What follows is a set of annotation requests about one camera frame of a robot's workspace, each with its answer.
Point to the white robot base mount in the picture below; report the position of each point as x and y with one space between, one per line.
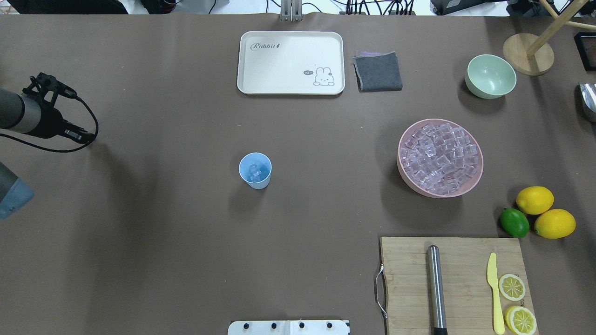
290 327

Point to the yellow plastic knife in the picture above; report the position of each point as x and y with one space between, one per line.
492 279

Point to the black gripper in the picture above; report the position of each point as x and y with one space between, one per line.
50 124

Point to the green bowl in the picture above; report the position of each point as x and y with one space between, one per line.
489 76

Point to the yellow lemon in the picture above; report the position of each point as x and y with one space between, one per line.
555 223
535 200

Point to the lemon slice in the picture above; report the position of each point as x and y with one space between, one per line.
512 287
521 321

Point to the metal ice scoop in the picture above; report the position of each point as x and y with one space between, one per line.
588 95

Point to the pink bowl of ice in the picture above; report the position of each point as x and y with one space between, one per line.
439 159

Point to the wooden glass stand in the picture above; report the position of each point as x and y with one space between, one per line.
531 54

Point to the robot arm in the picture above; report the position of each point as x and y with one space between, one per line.
14 192

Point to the wooden cutting board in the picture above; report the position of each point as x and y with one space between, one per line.
468 298

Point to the cream rabbit tray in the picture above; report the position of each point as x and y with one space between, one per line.
291 63

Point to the light blue plastic cup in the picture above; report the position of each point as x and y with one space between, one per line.
255 169

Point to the green lime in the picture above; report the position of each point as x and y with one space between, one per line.
514 222

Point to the aluminium frame post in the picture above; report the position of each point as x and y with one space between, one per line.
291 10

